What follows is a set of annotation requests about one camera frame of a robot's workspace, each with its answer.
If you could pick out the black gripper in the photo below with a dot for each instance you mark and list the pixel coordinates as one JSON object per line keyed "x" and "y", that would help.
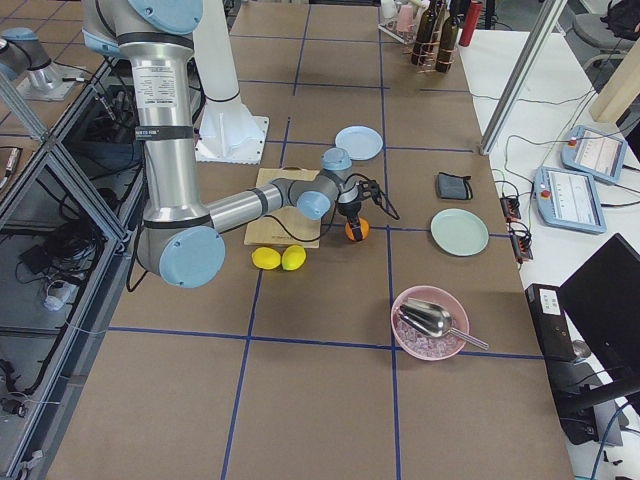
{"x": 349, "y": 207}

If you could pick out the orange mandarin fruit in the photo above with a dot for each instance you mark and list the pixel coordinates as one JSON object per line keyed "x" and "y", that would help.
{"x": 365, "y": 229}

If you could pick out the light blue plate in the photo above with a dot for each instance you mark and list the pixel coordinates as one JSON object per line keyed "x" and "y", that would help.
{"x": 361, "y": 142}

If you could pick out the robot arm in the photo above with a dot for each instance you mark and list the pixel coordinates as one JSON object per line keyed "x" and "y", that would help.
{"x": 189, "y": 105}

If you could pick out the light green plate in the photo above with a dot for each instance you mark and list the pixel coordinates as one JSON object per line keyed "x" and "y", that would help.
{"x": 459, "y": 232}

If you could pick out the yellow lemon lower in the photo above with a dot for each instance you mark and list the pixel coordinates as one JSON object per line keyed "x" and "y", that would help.
{"x": 293, "y": 258}

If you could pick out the yellow lemon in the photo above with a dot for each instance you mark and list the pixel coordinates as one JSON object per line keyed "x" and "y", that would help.
{"x": 293, "y": 258}
{"x": 266, "y": 258}

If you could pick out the bamboo cutting board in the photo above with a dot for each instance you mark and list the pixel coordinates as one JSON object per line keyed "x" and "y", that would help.
{"x": 288, "y": 226}

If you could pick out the yellow lemon upper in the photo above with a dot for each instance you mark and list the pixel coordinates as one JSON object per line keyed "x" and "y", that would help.
{"x": 266, "y": 258}

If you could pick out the folded grey cloth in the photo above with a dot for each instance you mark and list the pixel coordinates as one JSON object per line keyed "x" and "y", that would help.
{"x": 453, "y": 187}

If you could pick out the metal ice scoop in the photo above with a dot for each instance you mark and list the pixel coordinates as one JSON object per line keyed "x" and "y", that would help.
{"x": 434, "y": 321}

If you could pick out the pink bowl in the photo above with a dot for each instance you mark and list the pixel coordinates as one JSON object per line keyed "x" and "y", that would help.
{"x": 437, "y": 296}

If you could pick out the clear ice cubes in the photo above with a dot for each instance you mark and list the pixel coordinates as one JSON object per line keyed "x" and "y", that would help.
{"x": 422, "y": 346}

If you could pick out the black computer box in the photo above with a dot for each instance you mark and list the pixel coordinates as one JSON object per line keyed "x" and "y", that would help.
{"x": 550, "y": 322}

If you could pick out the teach pendant near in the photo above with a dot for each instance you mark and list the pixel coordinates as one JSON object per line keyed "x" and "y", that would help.
{"x": 568, "y": 200}

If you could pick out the teach pendant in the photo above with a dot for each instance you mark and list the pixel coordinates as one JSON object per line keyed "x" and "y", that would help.
{"x": 594, "y": 152}
{"x": 568, "y": 200}

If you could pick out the pink cup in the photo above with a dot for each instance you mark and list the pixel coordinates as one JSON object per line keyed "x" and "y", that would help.
{"x": 405, "y": 19}

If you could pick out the red bottle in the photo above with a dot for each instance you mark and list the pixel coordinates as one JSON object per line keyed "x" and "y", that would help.
{"x": 471, "y": 19}

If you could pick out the teach pendant far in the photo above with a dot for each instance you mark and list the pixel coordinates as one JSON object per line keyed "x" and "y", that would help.
{"x": 594, "y": 152}

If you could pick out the black monitor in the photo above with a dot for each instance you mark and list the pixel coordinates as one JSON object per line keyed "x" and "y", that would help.
{"x": 601, "y": 299}

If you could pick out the copper wire bottle rack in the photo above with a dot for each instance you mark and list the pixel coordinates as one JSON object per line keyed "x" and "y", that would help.
{"x": 444, "y": 9}

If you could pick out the white wire cup rack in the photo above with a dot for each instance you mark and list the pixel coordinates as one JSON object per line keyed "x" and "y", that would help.
{"x": 389, "y": 10}

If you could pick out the aluminium frame post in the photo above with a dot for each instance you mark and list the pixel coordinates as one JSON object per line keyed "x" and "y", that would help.
{"x": 533, "y": 46}

